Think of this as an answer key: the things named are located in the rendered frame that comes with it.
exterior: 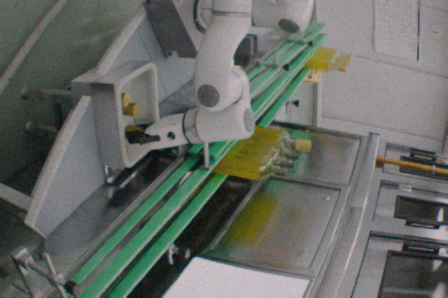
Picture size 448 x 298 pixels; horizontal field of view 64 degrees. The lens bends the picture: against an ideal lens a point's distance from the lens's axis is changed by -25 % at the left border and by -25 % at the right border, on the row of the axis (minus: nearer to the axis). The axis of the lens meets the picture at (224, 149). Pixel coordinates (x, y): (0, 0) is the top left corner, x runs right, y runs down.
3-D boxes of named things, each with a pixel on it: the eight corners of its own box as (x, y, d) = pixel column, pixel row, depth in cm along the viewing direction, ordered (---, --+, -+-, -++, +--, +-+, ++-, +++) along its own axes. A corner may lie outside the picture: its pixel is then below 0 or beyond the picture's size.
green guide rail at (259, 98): (187, 154, 127) (215, 159, 124) (187, 151, 126) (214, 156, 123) (316, 33, 269) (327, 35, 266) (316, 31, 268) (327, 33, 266)
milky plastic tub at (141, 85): (100, 165, 110) (126, 172, 107) (91, 82, 99) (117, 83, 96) (134, 136, 124) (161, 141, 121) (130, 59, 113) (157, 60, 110)
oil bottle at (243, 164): (197, 169, 135) (268, 183, 127) (196, 152, 133) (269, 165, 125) (205, 160, 140) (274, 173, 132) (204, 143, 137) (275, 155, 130)
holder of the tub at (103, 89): (103, 182, 112) (126, 189, 110) (90, 82, 100) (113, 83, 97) (135, 153, 126) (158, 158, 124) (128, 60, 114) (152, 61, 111)
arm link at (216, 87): (221, 8, 94) (214, 95, 102) (193, 11, 83) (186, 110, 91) (257, 12, 91) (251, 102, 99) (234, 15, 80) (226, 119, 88)
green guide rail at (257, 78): (186, 129, 123) (214, 133, 120) (185, 125, 123) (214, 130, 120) (315, 23, 265) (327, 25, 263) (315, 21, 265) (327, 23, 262)
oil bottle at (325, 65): (294, 66, 225) (345, 76, 215) (294, 56, 222) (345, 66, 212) (297, 64, 229) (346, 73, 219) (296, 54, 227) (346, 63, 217)
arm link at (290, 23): (244, 13, 112) (301, 17, 105) (257, -14, 117) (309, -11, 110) (254, 35, 120) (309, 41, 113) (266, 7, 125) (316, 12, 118)
